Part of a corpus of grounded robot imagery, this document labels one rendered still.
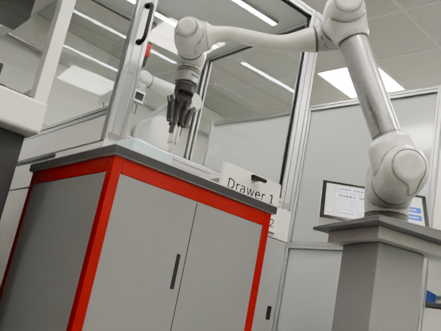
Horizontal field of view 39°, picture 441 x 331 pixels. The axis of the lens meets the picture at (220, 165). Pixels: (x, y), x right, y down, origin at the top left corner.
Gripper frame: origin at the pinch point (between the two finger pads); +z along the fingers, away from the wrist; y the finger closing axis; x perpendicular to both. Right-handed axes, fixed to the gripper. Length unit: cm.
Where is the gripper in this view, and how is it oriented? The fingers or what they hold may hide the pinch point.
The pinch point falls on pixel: (174, 134)
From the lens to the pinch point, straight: 231.4
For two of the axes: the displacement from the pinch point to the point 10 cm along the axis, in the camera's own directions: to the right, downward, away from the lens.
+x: -7.0, 0.6, 7.2
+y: 6.9, 3.3, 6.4
